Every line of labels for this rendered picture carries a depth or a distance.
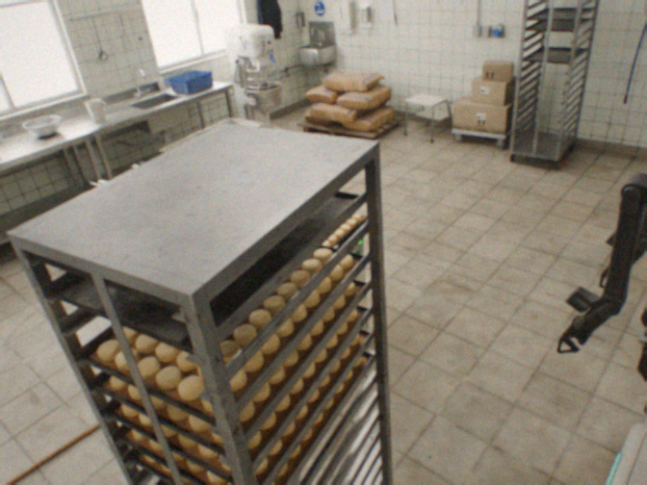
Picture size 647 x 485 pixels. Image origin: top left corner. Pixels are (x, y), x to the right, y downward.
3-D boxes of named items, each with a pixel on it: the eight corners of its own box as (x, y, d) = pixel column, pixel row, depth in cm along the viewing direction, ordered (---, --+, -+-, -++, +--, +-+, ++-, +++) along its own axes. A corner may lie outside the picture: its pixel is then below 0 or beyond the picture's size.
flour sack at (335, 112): (307, 117, 650) (305, 104, 641) (326, 108, 678) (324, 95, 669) (353, 124, 611) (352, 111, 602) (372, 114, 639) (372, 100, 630)
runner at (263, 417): (366, 280, 144) (366, 271, 142) (375, 283, 142) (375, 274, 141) (218, 461, 98) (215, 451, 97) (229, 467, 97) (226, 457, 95)
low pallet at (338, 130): (297, 132, 678) (296, 123, 672) (333, 114, 729) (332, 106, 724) (372, 145, 610) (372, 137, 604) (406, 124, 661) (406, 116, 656)
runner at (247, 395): (365, 254, 139) (364, 244, 138) (374, 256, 138) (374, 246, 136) (208, 430, 94) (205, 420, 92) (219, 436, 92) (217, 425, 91)
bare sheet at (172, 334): (238, 178, 146) (237, 173, 145) (362, 200, 127) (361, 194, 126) (52, 296, 103) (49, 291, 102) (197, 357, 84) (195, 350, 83)
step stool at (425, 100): (455, 132, 623) (456, 94, 600) (432, 142, 600) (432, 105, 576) (427, 125, 654) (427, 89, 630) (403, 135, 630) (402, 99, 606)
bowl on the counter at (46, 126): (37, 142, 453) (31, 129, 447) (21, 137, 472) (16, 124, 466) (71, 131, 473) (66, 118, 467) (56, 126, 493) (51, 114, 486)
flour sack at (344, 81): (320, 89, 645) (318, 77, 636) (337, 81, 674) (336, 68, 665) (369, 94, 608) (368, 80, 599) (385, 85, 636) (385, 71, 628)
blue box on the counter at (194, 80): (188, 93, 553) (185, 81, 546) (170, 91, 570) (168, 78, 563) (215, 84, 579) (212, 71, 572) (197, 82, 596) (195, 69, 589)
